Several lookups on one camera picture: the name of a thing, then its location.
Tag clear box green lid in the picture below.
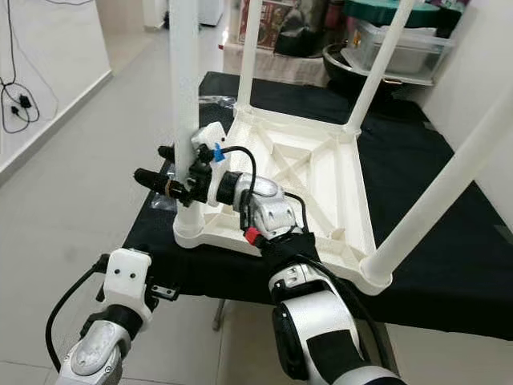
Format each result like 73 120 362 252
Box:
341 0 462 77

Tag metal table leg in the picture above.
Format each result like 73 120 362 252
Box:
212 298 227 331

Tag checked cloth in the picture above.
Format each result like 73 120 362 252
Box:
223 44 329 87

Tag black tablecloth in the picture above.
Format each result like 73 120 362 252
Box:
120 71 513 342

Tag white plastic table top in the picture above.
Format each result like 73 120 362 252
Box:
172 106 394 296

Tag black bag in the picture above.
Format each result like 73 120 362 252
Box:
273 0 329 59

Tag white appliance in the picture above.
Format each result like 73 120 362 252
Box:
196 0 225 26

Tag clear tape strip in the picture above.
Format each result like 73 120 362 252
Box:
196 95 237 107

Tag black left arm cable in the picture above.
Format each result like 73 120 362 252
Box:
44 257 109 374

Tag metal basin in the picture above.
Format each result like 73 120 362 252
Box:
321 44 442 87

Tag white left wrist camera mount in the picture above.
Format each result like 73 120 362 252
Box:
103 247 153 318

